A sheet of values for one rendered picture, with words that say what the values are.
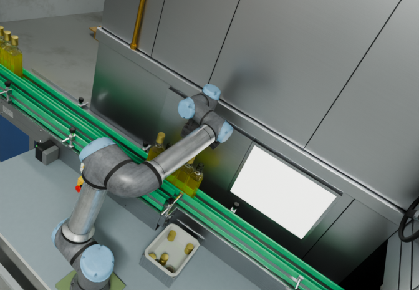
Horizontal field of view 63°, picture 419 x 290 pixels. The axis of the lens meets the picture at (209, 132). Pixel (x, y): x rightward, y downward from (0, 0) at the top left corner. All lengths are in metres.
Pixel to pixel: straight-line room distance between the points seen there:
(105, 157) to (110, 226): 0.70
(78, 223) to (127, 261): 0.41
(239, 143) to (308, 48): 0.51
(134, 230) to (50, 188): 0.46
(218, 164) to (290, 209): 0.39
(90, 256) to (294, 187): 0.87
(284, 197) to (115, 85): 1.04
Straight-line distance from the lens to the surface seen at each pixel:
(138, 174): 1.05
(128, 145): 1.83
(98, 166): 1.09
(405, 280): 1.34
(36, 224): 1.73
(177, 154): 1.12
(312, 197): 1.57
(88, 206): 1.23
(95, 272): 1.34
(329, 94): 1.37
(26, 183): 1.88
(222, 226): 1.64
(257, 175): 1.60
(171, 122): 1.70
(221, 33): 1.46
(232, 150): 1.58
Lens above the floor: 2.16
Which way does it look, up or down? 36 degrees down
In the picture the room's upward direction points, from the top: 23 degrees clockwise
